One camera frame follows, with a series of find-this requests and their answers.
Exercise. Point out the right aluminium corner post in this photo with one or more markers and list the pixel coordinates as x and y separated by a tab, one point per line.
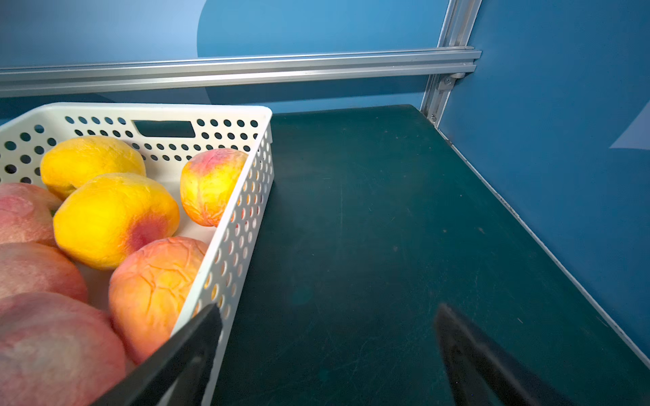
455	58

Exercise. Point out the white perforated plastic basket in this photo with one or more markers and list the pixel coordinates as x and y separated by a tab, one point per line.
168	136

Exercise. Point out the pink peach large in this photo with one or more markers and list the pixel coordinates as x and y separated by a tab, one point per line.
57	351

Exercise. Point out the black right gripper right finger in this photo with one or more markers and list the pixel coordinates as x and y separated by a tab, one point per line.
477	367

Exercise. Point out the pink peach middle left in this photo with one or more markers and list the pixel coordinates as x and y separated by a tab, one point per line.
32	267

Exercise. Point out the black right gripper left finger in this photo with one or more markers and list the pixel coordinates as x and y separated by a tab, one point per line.
182	366

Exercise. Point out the small yellow-red peach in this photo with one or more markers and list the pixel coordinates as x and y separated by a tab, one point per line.
206	183

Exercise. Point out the horizontal aluminium frame rail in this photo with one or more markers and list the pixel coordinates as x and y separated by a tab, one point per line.
162	75

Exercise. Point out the yellow peach far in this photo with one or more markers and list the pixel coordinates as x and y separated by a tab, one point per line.
72	163

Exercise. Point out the orange-pink cracked peach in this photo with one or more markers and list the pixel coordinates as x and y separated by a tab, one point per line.
148	290

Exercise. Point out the pink peach upper left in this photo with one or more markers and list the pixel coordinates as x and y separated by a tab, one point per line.
27	213

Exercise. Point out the yellow peach red spot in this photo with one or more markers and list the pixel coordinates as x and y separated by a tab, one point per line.
113	216

